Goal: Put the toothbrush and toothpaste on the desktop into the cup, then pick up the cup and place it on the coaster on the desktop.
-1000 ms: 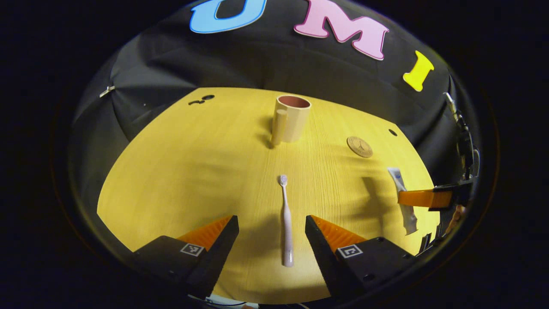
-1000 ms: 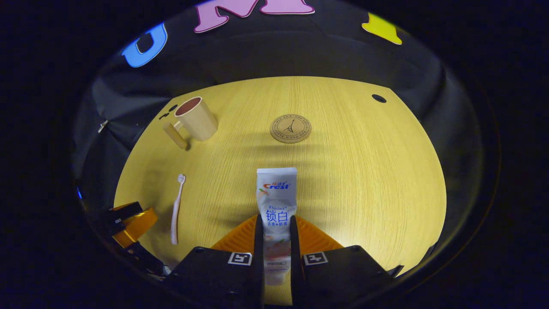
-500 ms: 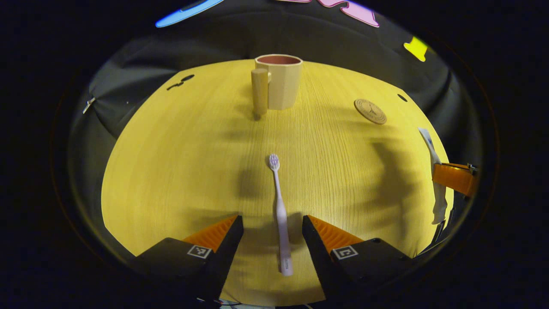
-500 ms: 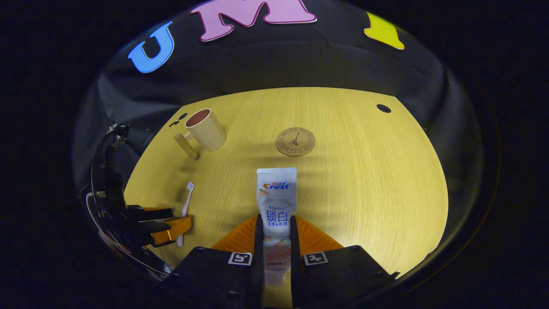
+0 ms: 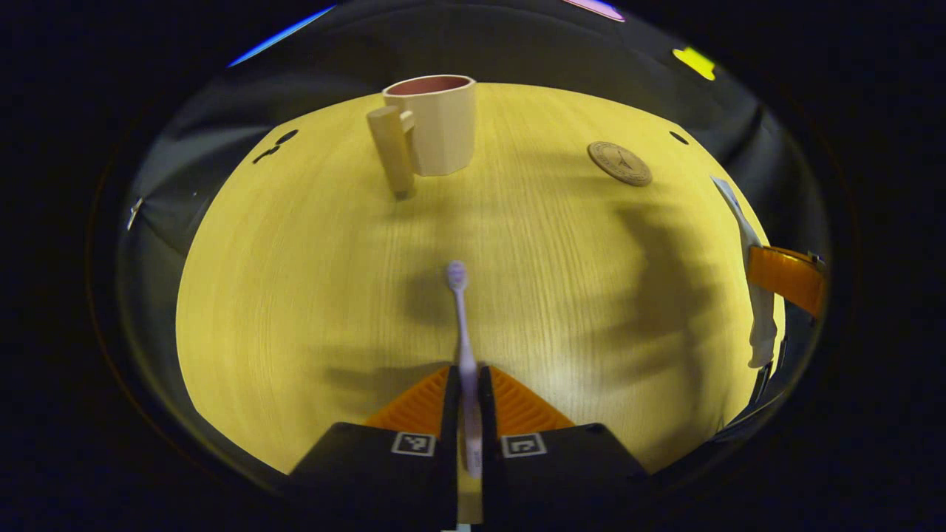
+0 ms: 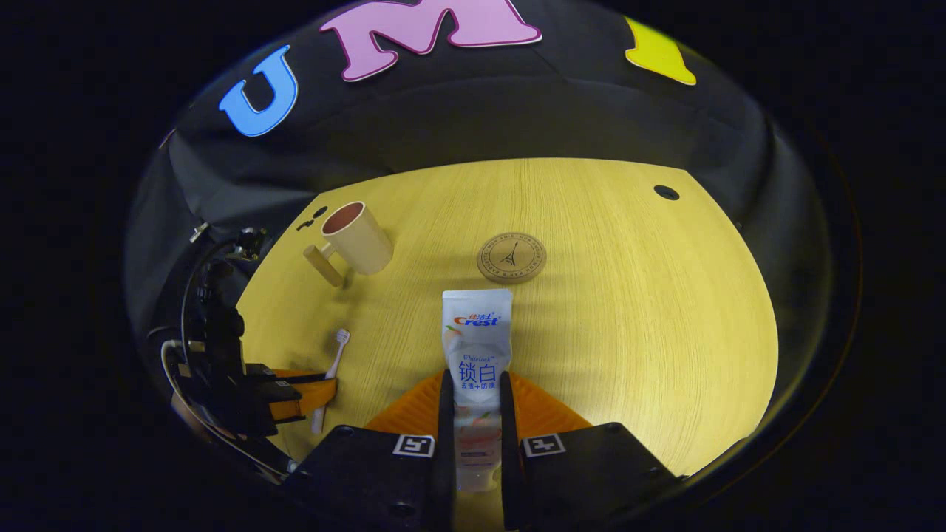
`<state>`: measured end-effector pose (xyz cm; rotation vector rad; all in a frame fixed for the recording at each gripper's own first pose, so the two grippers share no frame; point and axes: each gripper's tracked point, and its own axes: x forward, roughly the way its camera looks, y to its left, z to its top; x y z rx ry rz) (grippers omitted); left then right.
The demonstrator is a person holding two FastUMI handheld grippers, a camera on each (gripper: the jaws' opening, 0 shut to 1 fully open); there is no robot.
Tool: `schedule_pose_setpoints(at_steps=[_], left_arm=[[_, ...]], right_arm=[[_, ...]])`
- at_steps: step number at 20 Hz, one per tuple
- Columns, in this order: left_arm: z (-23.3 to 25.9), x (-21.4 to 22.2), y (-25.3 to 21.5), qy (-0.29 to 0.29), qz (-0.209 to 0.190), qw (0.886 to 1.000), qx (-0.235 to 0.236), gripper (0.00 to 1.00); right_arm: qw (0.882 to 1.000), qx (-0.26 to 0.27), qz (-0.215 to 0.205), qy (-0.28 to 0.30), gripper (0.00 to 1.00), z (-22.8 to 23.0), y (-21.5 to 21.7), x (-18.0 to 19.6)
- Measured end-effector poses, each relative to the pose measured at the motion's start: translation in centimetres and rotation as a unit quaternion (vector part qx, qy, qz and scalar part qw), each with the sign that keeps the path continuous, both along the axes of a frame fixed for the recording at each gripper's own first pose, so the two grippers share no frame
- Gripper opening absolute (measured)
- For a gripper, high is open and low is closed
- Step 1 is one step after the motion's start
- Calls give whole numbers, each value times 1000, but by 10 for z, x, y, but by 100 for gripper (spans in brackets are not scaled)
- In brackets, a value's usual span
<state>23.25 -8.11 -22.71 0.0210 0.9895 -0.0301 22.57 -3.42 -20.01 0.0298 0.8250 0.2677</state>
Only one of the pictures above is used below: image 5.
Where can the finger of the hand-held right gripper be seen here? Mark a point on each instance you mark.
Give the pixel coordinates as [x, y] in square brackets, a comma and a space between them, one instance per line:
[768, 369]
[787, 277]

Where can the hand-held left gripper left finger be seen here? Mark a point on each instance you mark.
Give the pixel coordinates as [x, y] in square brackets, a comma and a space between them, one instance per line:
[399, 480]

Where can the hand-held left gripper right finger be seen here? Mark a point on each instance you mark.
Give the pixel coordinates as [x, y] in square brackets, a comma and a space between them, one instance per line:
[547, 480]

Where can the white toothpaste tube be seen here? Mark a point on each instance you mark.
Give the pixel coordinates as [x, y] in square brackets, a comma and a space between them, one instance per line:
[761, 325]

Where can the white toothbrush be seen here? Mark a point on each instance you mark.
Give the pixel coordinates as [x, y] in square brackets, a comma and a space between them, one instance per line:
[464, 332]

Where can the round wooden coaster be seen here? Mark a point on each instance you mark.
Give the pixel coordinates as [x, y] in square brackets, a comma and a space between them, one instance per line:
[619, 163]

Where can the beige cup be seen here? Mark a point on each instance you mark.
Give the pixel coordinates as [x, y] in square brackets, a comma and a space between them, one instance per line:
[440, 125]

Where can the silver metal clip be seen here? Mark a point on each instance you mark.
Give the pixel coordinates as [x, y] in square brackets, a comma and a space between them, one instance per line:
[134, 213]

